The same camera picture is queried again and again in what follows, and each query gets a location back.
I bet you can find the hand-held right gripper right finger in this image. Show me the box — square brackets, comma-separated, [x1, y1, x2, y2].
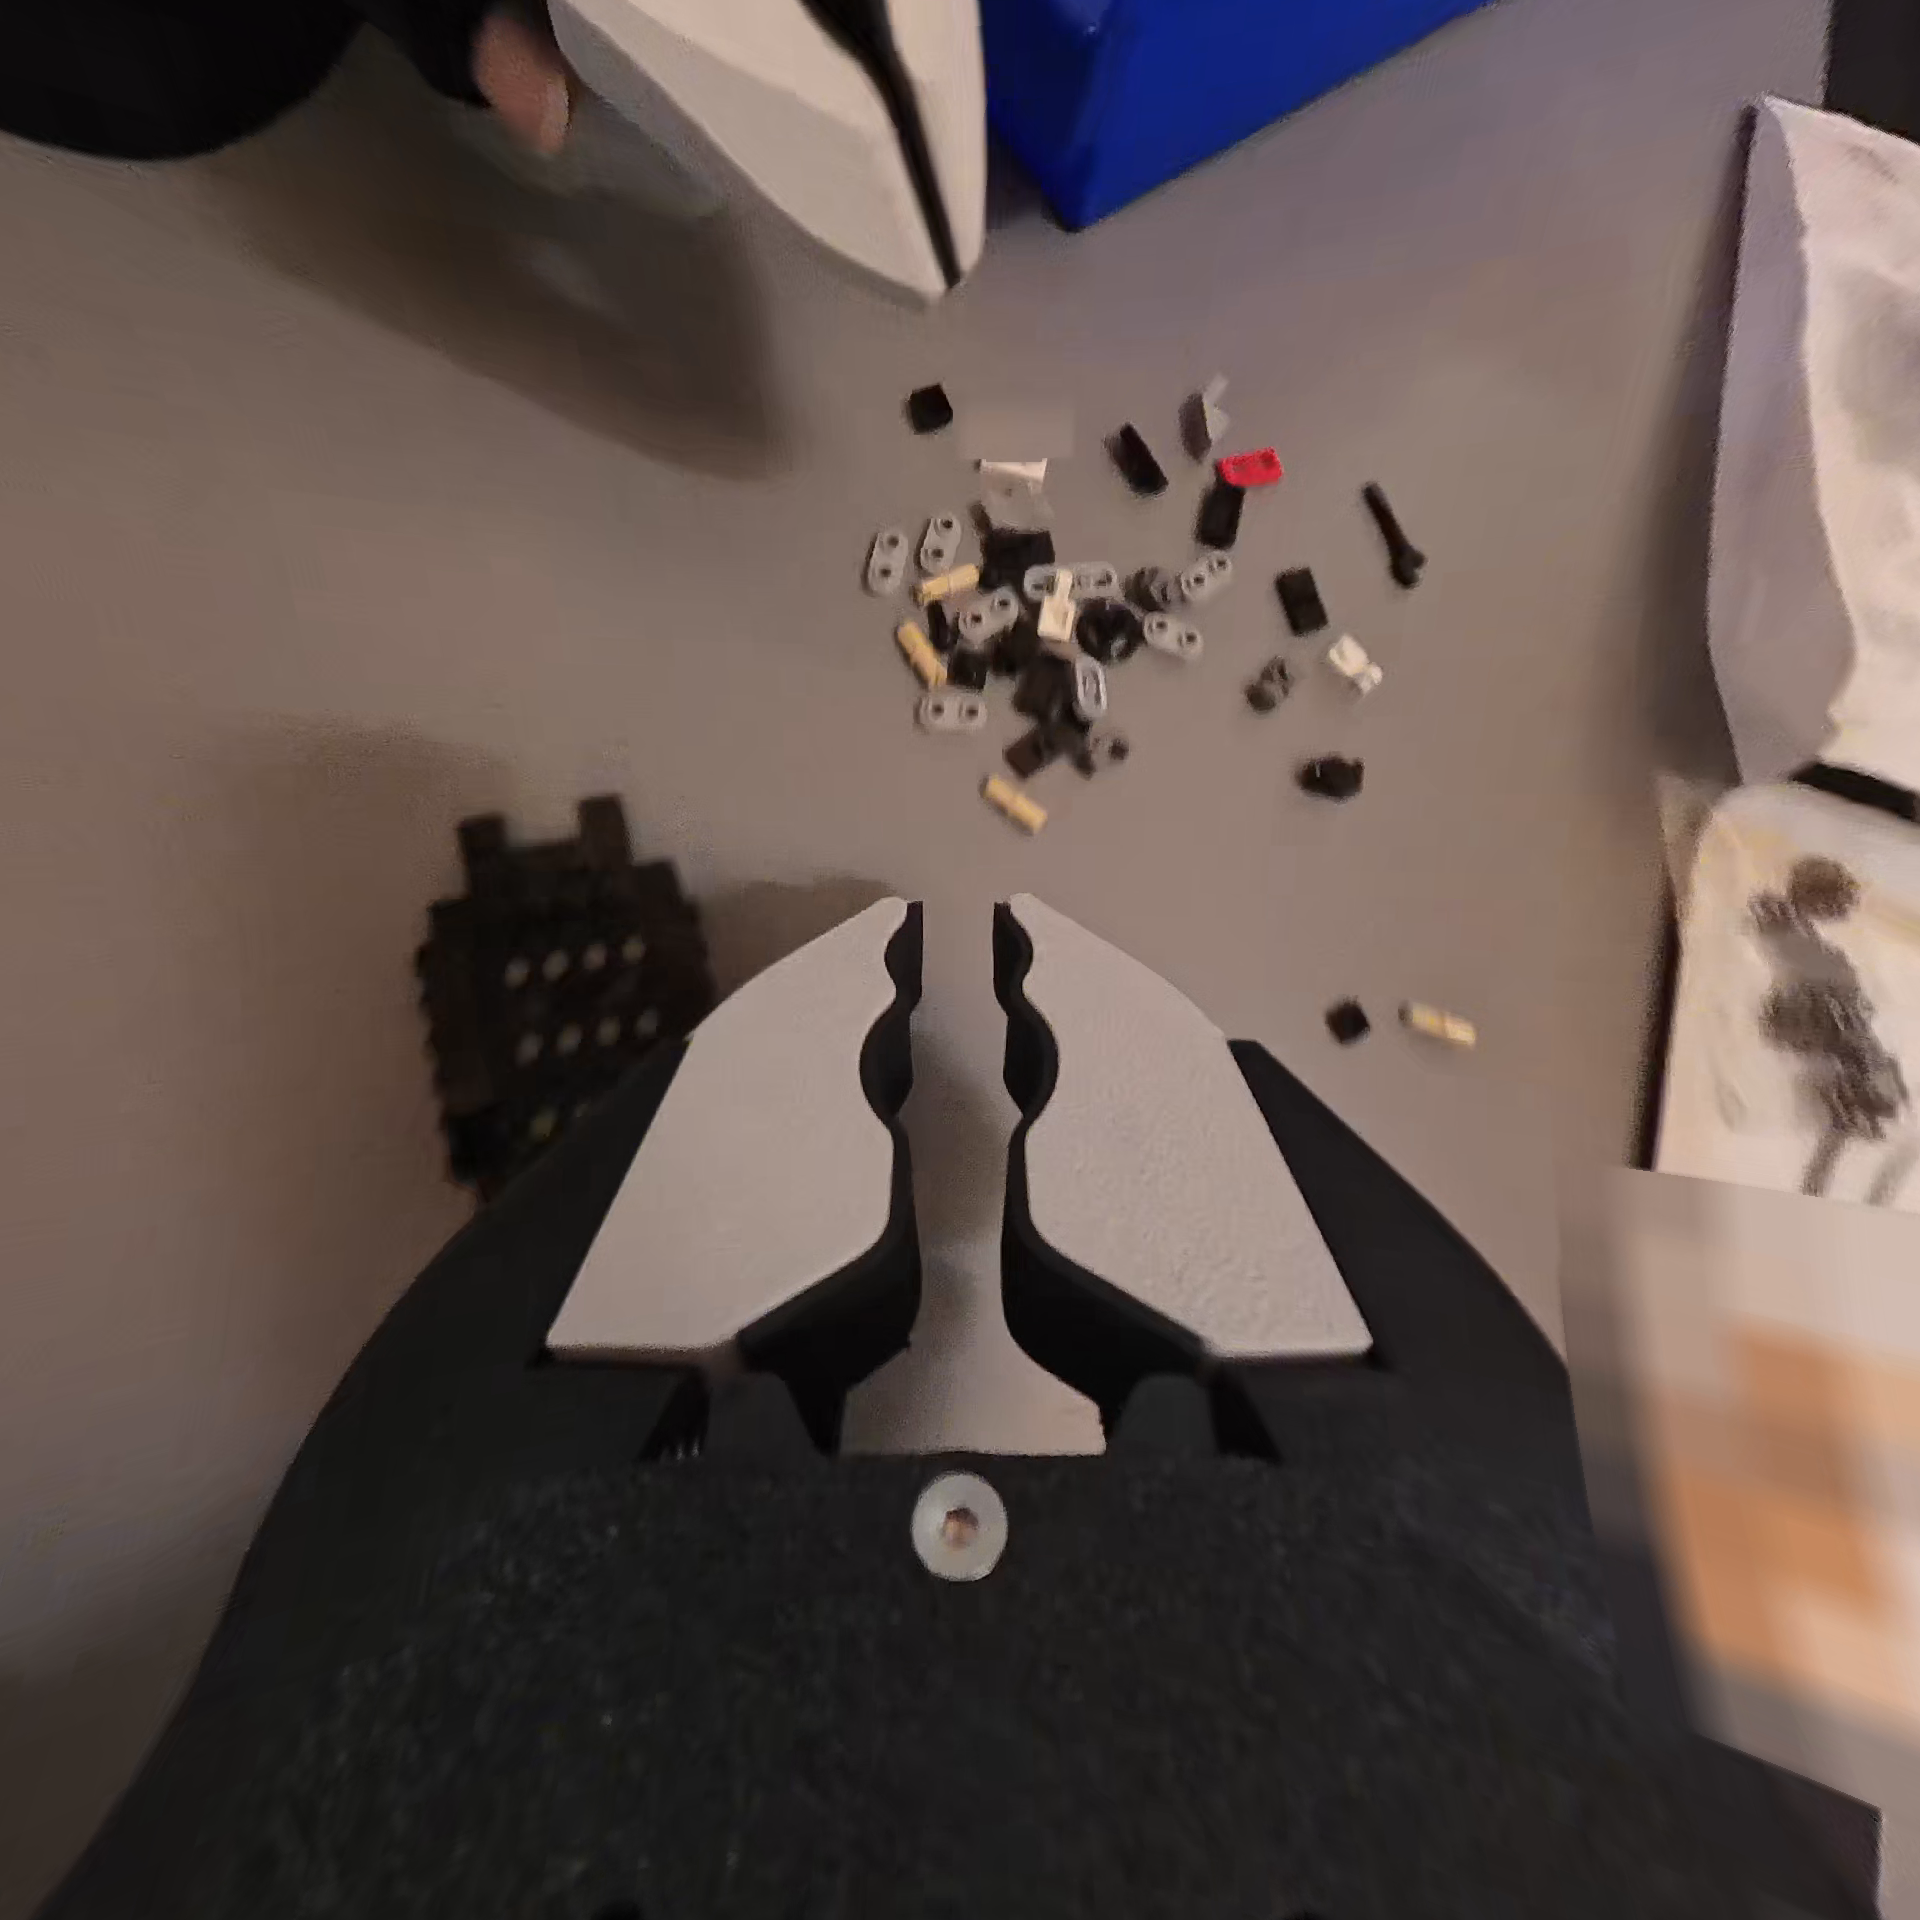
[989, 893, 1375, 1451]

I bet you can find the black brick chassis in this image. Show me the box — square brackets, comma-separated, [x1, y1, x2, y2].
[416, 795, 721, 1203]

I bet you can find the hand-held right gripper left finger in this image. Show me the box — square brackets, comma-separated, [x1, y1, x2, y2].
[544, 897, 922, 1451]

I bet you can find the person's left hand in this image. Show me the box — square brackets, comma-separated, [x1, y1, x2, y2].
[470, 16, 576, 157]

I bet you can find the pile of small bricks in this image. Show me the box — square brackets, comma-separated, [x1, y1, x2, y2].
[862, 376, 1426, 835]

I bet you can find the printed white paper bag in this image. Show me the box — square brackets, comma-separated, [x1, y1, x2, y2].
[1710, 96, 1920, 790]

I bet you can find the blue plastic bin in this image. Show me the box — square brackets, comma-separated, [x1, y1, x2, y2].
[983, 0, 1495, 231]

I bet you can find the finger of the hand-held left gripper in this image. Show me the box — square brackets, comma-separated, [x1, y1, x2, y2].
[878, 0, 994, 290]
[546, 0, 962, 310]

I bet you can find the black cloth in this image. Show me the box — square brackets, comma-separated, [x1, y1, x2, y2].
[0, 0, 482, 160]

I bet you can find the clear bag of black parts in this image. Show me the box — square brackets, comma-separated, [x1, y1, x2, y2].
[1649, 774, 1920, 1203]

